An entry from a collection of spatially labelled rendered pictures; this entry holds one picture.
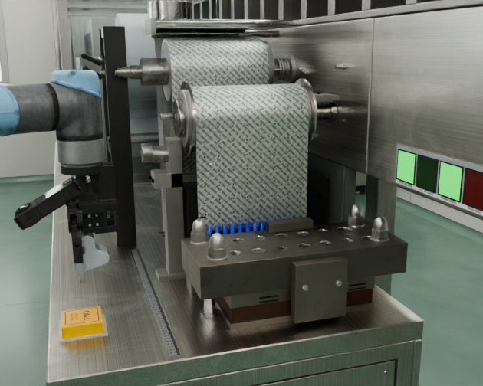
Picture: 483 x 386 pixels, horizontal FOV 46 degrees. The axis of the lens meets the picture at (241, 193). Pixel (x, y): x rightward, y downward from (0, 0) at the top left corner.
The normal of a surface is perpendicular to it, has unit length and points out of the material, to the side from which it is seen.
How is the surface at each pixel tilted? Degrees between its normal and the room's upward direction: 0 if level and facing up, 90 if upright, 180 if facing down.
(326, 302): 90
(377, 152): 90
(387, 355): 90
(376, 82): 90
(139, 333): 0
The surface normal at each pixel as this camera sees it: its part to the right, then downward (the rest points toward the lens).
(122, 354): -0.01, -0.97
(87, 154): 0.54, 0.21
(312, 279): 0.29, 0.22
